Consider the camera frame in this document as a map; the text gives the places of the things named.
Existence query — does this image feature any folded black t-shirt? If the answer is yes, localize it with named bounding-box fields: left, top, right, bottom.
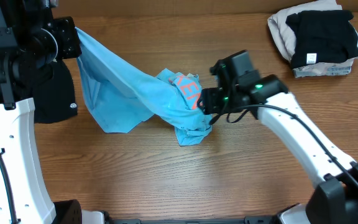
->
left=286, top=10, right=358, bottom=68

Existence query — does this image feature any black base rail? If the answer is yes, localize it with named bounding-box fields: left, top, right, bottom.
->
left=103, top=211, right=285, bottom=224

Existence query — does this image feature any black t-shirt on left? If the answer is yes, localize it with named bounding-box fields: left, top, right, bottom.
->
left=32, top=61, right=78, bottom=124

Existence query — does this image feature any light blue t-shirt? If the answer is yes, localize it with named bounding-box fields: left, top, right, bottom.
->
left=77, top=29, right=213, bottom=146

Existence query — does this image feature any folded beige t-shirt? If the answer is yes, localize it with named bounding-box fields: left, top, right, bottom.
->
left=267, top=0, right=358, bottom=78

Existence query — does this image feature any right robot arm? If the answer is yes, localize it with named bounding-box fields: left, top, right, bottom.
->
left=196, top=75, right=358, bottom=223

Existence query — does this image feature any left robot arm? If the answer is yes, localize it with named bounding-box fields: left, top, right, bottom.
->
left=0, top=0, right=82, bottom=223

